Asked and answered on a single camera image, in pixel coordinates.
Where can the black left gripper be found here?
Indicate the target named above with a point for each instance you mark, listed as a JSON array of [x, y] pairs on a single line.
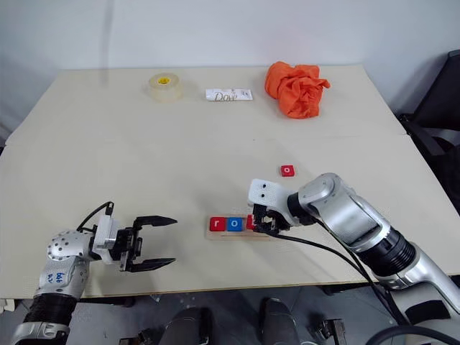
[[127, 244]]

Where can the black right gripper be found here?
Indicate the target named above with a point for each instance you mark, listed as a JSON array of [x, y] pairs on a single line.
[[278, 223]]

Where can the red letter b block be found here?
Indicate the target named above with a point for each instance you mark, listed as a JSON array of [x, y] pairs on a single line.
[[250, 223]]

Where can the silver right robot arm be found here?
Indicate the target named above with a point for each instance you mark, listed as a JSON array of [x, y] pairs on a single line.
[[350, 219]]

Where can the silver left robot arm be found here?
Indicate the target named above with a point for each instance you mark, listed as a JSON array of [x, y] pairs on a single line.
[[59, 282]]

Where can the blue letter o block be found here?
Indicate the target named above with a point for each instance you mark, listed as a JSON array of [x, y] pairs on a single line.
[[234, 224]]

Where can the wooden letter tray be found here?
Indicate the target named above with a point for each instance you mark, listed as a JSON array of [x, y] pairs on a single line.
[[233, 235]]

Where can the red letter r block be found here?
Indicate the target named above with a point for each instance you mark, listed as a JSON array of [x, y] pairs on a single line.
[[217, 224]]

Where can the red letter o block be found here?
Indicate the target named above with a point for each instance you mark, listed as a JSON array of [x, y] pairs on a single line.
[[287, 170]]

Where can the dark rounded shape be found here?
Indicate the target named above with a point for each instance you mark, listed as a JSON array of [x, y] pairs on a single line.
[[278, 323], [188, 328]]

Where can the white Dove packet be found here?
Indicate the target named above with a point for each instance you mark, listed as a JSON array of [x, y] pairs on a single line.
[[228, 95]]

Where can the crumpled orange cloth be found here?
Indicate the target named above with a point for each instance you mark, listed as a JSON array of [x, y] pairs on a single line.
[[296, 90]]

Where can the clear tape roll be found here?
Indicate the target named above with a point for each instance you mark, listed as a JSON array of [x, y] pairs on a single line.
[[166, 88]]

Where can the black chair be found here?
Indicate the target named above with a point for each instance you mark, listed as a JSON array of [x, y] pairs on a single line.
[[438, 108]]

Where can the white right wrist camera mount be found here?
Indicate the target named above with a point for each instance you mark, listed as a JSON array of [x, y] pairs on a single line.
[[267, 194]]

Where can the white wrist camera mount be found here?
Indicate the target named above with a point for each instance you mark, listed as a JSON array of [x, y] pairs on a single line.
[[105, 235], [267, 194]]

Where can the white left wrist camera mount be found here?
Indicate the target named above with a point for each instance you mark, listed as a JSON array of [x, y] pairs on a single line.
[[105, 235]]

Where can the metal table foot bracket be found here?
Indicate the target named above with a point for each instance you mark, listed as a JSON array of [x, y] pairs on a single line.
[[138, 338], [328, 328]]

